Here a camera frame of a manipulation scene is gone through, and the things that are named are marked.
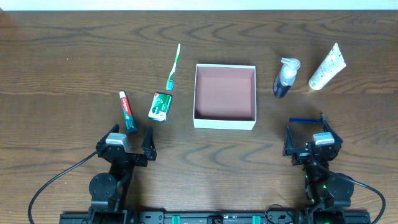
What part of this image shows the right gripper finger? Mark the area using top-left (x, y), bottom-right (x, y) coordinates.
top-left (321, 113), bottom-right (343, 144)
top-left (282, 126), bottom-right (294, 156)

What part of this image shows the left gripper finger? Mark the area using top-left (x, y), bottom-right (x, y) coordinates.
top-left (98, 124), bottom-right (119, 144)
top-left (141, 126), bottom-right (157, 161)

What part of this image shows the blue disposable razor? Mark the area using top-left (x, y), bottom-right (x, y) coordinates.
top-left (289, 114), bottom-right (325, 124)

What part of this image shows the white conditioner tube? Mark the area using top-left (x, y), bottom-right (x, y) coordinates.
top-left (308, 43), bottom-right (346, 91)

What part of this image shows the clear pump bottle blue liquid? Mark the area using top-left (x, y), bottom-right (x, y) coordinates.
top-left (274, 58), bottom-right (301, 98)

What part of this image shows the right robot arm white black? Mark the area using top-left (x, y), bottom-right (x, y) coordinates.
top-left (283, 114), bottom-right (354, 223)

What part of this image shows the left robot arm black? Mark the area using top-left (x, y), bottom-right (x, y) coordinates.
top-left (86, 124), bottom-right (157, 224)

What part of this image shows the red green toothpaste tube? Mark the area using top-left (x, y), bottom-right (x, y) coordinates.
top-left (119, 91), bottom-right (137, 133)

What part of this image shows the green white soap box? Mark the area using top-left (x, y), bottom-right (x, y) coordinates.
top-left (148, 93), bottom-right (172, 122)

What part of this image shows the green white toothbrush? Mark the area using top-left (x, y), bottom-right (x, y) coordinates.
top-left (166, 43), bottom-right (181, 91)

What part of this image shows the white box with pink interior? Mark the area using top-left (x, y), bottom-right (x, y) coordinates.
top-left (193, 64), bottom-right (257, 130)

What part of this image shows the right black cable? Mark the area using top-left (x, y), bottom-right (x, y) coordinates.
top-left (313, 155), bottom-right (387, 224)

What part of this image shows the black cable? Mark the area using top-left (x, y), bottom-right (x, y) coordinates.
top-left (27, 151), bottom-right (98, 224)
top-left (313, 155), bottom-right (387, 224)

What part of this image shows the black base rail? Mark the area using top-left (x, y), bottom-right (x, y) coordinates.
top-left (59, 209), bottom-right (371, 224)

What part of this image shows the left black cable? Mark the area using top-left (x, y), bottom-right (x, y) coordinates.
top-left (27, 151), bottom-right (98, 224)

